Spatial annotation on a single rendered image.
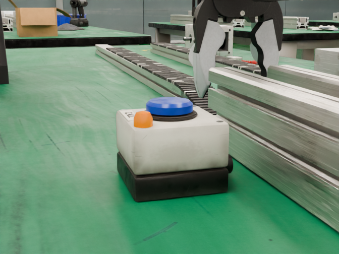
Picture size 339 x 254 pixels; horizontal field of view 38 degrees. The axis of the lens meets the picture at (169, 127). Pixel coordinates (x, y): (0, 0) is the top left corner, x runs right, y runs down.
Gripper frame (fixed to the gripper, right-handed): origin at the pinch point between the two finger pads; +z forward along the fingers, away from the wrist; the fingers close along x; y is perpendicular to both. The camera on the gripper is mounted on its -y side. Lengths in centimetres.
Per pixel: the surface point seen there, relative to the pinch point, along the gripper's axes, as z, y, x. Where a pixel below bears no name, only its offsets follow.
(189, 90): 2.3, 13.6, 1.6
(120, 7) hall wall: -15, 1123, -193
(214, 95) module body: -0.3, -5.1, 5.0
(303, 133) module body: -0.5, -23.6, 5.0
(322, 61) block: -2.6, 3.7, -14.0
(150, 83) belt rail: 4.4, 36.0, 2.0
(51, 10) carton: -9, 221, 11
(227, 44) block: 1, 90, -36
